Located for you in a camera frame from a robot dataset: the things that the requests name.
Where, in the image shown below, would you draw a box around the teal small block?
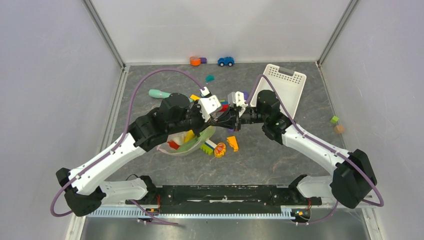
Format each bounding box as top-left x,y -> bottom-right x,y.
205,75 -> 215,83

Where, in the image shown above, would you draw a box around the yellow small brick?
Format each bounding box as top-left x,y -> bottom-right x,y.
189,94 -> 200,101

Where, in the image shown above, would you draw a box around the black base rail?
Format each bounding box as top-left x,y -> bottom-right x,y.
137,185 -> 322,214

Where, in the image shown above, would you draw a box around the white toy mushroom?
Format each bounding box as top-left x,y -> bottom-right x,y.
172,133 -> 186,146

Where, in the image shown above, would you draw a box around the orange stepped brick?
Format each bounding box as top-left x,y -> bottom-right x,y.
226,136 -> 239,152

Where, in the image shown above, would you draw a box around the tan wooden cube right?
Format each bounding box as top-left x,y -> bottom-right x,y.
334,124 -> 345,134

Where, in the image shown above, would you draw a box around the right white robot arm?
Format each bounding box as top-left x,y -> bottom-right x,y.
212,90 -> 377,209

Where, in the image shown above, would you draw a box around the yellow toy banana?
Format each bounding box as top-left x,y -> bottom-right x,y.
184,130 -> 195,143

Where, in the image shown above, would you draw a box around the purple toy microphone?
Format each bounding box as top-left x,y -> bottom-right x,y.
242,91 -> 249,101

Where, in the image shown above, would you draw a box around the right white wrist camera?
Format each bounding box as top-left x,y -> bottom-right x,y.
227,91 -> 248,108

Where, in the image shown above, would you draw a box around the white perforated plastic basket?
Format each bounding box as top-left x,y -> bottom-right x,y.
247,63 -> 307,117

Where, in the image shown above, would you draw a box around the blue red green brick stack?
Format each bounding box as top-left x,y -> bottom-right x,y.
219,101 -> 229,112

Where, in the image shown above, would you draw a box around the red toy chili pepper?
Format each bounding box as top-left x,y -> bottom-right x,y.
167,140 -> 180,150

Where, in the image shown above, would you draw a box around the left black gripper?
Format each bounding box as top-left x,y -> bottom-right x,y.
168,99 -> 216,138

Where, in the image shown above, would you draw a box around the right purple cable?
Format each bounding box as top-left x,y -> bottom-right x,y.
246,74 -> 385,226

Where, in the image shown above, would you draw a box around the clear polka dot zip bag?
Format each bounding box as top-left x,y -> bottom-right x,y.
156,126 -> 216,156

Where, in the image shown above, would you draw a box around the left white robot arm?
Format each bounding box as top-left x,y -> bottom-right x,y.
56,93 -> 222,217

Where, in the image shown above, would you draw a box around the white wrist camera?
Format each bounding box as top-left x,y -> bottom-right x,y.
198,86 -> 222,123
227,91 -> 248,108

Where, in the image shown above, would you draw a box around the small green cube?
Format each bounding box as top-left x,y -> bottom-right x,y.
330,115 -> 339,125

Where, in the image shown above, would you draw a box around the mint green toy microphone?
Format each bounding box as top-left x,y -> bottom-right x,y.
148,89 -> 171,99

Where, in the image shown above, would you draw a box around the green white blue brick stack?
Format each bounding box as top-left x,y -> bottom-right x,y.
200,139 -> 217,156

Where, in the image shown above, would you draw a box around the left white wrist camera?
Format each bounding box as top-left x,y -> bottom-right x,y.
198,86 -> 222,123

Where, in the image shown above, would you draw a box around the orange and purple block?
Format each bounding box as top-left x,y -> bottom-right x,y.
189,56 -> 208,67

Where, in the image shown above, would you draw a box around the blue toy car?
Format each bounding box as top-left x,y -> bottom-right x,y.
217,56 -> 235,67

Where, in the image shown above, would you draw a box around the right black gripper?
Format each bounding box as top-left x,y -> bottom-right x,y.
213,105 -> 268,132

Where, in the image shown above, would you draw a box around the orange round toy slice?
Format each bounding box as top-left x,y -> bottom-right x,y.
213,142 -> 226,158

